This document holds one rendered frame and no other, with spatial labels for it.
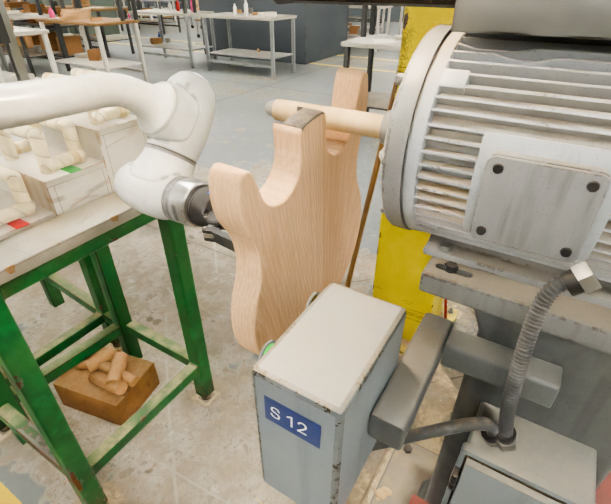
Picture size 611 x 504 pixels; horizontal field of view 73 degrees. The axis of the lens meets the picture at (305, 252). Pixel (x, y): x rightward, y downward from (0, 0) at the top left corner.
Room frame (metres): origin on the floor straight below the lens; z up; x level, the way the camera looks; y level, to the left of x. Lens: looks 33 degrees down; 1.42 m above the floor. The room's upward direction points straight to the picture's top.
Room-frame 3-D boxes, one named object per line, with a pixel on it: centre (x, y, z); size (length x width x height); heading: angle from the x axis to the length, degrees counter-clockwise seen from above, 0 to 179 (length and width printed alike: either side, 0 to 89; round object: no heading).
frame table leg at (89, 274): (1.37, 0.87, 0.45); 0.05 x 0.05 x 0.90; 59
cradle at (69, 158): (0.99, 0.60, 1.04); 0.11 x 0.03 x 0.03; 149
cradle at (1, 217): (0.86, 0.69, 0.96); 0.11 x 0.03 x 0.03; 149
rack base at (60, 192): (1.04, 0.68, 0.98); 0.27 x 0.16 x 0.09; 59
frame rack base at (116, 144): (1.17, 0.60, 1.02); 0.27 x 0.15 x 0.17; 59
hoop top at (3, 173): (0.94, 0.75, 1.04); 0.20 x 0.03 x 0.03; 58
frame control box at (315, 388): (0.29, -0.10, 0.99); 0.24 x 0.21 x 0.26; 59
